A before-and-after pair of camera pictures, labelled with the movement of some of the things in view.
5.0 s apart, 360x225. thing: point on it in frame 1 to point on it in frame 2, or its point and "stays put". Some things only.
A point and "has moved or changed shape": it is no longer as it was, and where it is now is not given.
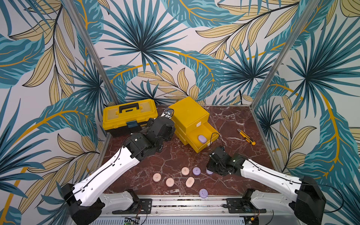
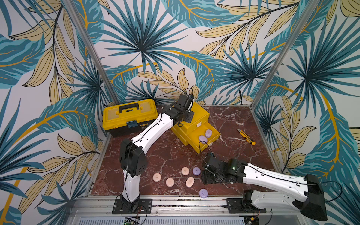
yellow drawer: (207, 130) stays put
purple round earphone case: (203, 193) stays put
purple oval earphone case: (208, 172) has moved or changed shape
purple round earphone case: (196, 171) stays put
